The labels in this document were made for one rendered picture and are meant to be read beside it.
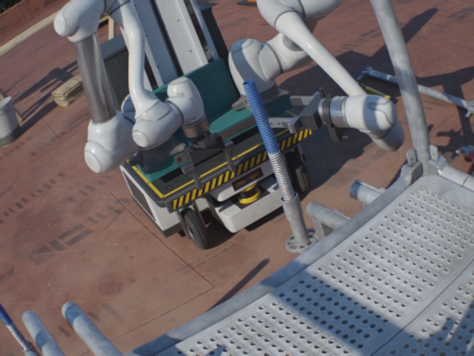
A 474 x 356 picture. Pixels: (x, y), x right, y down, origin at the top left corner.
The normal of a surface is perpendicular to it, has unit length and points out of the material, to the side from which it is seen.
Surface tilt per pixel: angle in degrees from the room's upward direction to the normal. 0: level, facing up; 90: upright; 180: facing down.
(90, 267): 0
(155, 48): 90
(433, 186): 0
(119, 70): 90
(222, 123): 0
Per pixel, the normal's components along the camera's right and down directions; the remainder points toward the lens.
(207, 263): -0.33, -0.84
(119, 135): 0.73, 0.20
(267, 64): 0.34, 0.29
